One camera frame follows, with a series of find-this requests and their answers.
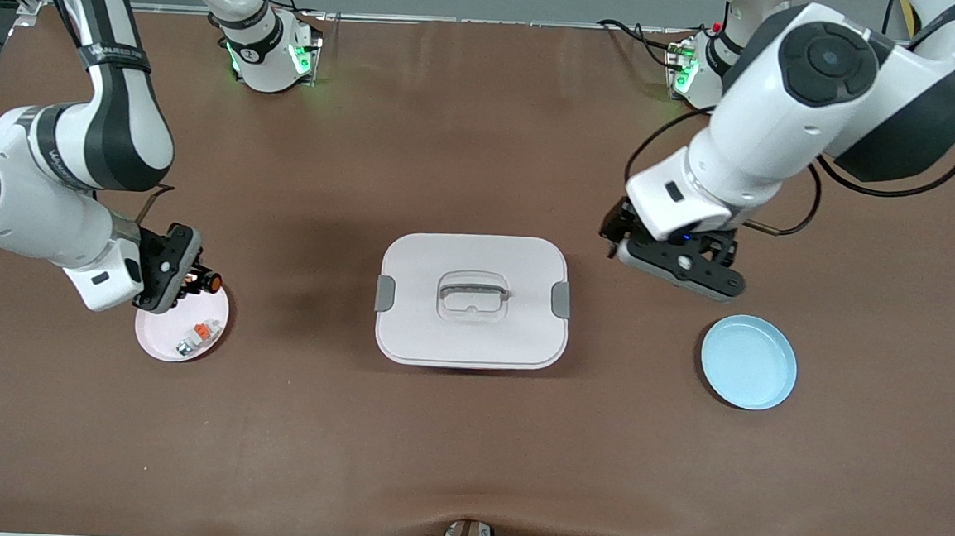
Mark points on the white lidded storage box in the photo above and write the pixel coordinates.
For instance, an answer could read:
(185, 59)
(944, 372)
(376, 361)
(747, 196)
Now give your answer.
(473, 342)

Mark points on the pink round plate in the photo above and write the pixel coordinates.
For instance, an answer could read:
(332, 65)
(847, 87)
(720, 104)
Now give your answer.
(162, 340)

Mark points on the brown table mat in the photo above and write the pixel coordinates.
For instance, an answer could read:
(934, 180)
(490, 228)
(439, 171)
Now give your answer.
(466, 450)

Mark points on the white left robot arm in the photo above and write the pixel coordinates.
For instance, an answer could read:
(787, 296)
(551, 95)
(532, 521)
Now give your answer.
(784, 129)

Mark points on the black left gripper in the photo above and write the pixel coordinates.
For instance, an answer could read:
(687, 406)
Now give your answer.
(615, 220)

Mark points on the light blue round plate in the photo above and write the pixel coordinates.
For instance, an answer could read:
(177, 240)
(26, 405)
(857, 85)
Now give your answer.
(749, 363)

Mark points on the grey box latch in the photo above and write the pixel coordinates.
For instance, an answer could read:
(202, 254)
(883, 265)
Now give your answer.
(562, 300)
(385, 294)

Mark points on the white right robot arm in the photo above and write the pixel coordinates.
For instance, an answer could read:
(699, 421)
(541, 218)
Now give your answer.
(26, 199)

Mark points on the aluminium frame post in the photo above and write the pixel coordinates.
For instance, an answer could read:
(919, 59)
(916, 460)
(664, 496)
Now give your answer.
(27, 15)

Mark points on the orange white terminal connector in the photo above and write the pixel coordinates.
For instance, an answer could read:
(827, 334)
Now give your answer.
(202, 332)

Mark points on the small silver metal part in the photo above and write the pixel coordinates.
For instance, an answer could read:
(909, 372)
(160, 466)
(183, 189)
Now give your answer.
(184, 349)

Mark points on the orange push-button switch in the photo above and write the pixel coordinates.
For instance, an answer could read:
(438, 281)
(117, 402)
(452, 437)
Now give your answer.
(213, 282)

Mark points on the aluminium table edge rail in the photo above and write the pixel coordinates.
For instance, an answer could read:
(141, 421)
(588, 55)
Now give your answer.
(492, 23)

